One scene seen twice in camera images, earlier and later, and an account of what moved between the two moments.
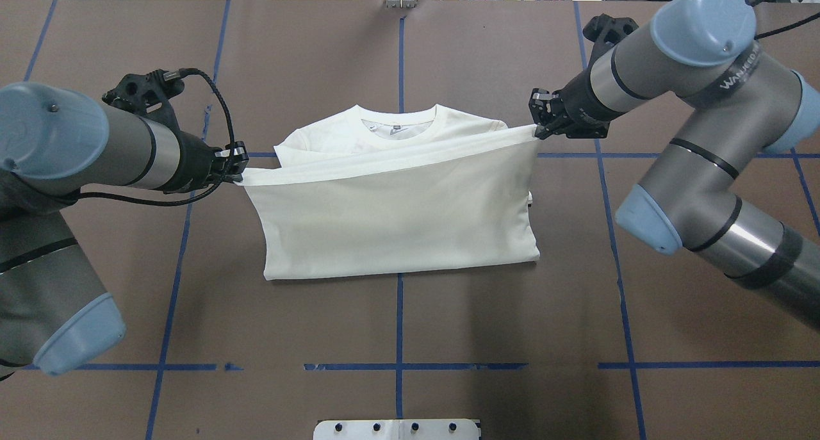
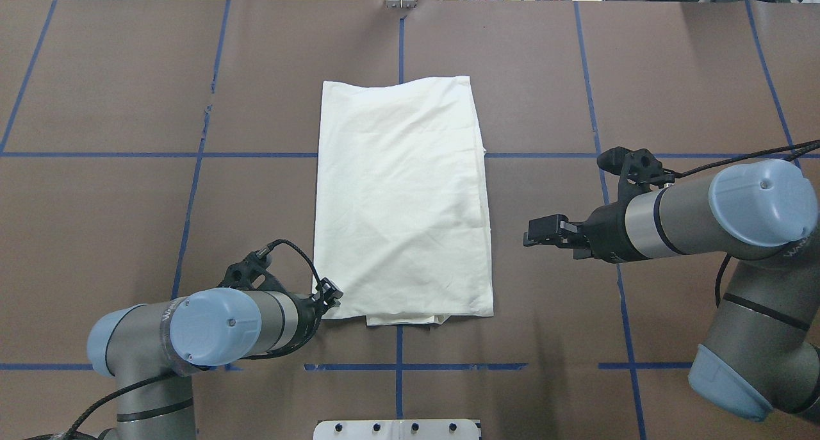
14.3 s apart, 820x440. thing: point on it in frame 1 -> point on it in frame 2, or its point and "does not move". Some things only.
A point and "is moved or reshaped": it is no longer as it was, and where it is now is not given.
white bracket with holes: [397, 430] does not move
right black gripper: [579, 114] -> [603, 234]
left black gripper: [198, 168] -> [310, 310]
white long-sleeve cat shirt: [365, 191] is moved or reshaped
